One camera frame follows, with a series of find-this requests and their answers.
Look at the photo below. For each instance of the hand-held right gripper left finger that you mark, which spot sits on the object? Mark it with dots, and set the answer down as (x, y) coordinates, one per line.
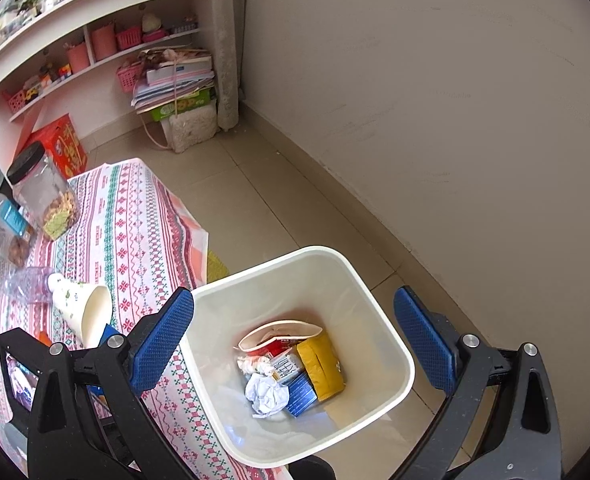
(162, 340)

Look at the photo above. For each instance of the stack of books and papers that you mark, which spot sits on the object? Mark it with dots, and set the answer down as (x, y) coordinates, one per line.
(175, 77)

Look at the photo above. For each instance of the long blue carton box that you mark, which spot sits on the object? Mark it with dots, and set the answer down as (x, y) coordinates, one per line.
(302, 397)

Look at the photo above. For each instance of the white plastic trash bin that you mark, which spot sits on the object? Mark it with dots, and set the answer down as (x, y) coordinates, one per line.
(355, 310)

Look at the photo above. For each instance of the yellow woven mat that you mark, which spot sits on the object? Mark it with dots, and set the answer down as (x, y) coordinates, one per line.
(216, 266)

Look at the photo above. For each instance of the tall pink pot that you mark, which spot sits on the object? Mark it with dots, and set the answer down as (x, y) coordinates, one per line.
(104, 42)

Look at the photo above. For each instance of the short pink pot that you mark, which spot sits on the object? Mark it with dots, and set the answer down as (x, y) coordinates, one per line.
(77, 57)

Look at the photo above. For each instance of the floral paper cup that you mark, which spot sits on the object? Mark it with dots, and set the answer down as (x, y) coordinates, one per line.
(80, 305)

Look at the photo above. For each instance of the white woven sack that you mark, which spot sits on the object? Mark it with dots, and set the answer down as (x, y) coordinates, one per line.
(192, 130)

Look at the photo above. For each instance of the large white paper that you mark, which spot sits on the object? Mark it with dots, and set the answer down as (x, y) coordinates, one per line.
(265, 392)

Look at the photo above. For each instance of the green tissue pack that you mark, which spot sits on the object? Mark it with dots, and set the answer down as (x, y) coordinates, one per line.
(185, 105)

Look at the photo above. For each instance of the pink basket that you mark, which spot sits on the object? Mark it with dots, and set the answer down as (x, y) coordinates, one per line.
(129, 38)
(15, 101)
(130, 77)

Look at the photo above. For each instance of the small white tissue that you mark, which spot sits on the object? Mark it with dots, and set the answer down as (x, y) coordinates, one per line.
(255, 362)

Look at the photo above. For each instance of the small white bottle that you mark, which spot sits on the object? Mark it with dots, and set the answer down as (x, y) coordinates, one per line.
(48, 2)

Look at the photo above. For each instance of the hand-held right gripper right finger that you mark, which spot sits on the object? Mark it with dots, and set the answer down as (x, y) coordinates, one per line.
(420, 340)

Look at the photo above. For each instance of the yellow snack packet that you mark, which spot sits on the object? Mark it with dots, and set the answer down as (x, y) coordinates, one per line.
(320, 365)

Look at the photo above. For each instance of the red gift box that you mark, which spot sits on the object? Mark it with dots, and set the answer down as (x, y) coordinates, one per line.
(60, 145)

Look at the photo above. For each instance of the clear plastic bottle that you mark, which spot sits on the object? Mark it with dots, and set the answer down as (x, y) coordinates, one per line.
(25, 285)

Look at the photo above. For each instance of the clear jar with blue label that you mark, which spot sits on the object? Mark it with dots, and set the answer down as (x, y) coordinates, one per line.
(2, 230)

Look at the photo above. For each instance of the orange peel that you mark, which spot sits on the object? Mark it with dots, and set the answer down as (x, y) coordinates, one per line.
(42, 337)

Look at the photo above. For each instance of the patterned pink green tablecloth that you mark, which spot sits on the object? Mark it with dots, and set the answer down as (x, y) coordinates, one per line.
(140, 240)

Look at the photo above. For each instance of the beige curtain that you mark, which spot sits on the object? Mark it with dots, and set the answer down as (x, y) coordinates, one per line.
(226, 45)

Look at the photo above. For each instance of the clear jar with biscuits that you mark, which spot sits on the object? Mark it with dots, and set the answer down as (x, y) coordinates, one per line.
(45, 190)

